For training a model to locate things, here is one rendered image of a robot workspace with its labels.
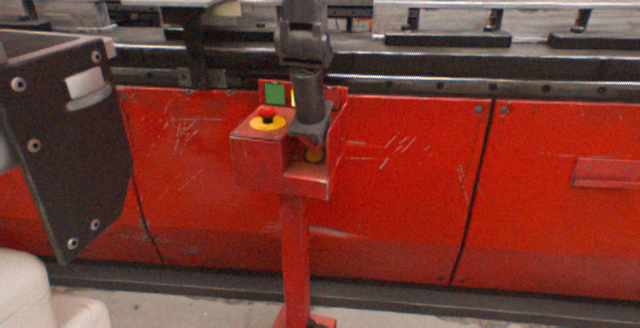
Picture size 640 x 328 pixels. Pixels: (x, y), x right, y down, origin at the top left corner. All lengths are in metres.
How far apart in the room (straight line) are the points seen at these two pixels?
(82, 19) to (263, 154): 0.73
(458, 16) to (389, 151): 0.38
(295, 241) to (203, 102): 0.43
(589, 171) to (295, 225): 0.76
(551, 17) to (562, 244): 0.62
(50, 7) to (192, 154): 0.54
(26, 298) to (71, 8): 1.02
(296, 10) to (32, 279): 0.47
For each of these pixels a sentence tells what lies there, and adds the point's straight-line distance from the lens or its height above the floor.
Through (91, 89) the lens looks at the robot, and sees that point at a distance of 0.38.
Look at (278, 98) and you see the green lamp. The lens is 0.90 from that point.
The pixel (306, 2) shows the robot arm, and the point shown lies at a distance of 0.64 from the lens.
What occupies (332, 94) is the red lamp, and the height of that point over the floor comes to 0.82.
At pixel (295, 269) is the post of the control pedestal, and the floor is 0.41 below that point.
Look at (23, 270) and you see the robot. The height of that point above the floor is 0.89.
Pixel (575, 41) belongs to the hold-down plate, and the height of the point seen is 0.89.
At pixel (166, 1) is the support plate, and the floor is 1.00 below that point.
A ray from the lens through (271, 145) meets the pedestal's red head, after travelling 0.77.
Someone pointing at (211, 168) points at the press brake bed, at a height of 0.53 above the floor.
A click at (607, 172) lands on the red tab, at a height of 0.58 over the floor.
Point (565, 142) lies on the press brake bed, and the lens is 1.18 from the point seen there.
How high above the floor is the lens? 1.12
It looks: 28 degrees down
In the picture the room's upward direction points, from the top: straight up
